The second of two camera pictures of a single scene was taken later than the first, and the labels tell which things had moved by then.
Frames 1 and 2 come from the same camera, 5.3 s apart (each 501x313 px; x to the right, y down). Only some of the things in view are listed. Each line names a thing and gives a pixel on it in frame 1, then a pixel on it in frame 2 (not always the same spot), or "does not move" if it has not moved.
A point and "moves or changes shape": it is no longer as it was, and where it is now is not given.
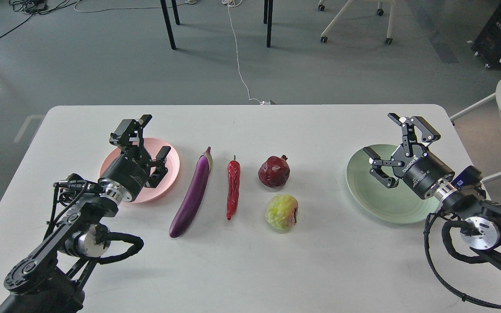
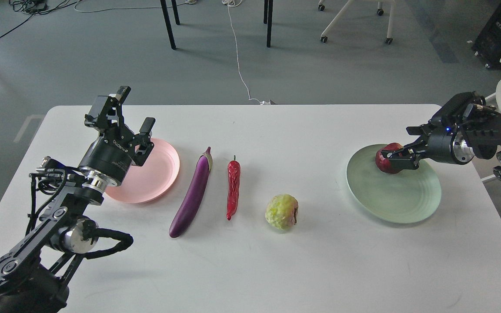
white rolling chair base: [389, 40] does not move
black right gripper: [422, 172] → [442, 144]
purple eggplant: [194, 196] does not move
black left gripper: [125, 178] → [110, 156]
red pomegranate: [275, 171] moves or changes shape
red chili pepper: [234, 168] does not move
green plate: [402, 204] does not move
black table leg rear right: [265, 11] does not move
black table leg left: [168, 24] does not move
